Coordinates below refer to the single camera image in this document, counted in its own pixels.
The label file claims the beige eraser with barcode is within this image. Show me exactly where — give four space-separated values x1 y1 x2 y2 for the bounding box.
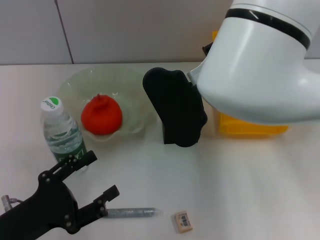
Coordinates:
173 210 195 235

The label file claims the silver glitter pen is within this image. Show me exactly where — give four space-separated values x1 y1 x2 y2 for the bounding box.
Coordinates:
106 206 164 219

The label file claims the black mesh pen holder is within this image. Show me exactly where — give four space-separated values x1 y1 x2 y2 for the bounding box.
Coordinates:
162 122 201 145

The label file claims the left wrist cable with plugs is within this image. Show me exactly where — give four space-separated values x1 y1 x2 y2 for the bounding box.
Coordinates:
0 194 24 212

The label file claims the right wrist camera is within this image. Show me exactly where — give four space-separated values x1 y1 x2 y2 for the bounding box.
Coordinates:
142 67 208 148

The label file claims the clear water bottle green label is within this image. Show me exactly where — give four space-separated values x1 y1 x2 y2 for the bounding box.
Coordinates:
39 95 90 176

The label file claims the red-orange fruit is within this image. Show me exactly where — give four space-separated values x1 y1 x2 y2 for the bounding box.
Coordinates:
80 93 124 136

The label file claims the translucent wavy fruit plate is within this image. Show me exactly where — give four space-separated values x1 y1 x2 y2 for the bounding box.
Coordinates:
57 65 157 144

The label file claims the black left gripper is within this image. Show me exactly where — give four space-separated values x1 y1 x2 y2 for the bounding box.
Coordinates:
0 149 120 240

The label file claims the yellow plastic storage bin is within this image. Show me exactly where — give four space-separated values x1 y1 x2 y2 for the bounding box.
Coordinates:
211 30 289 140

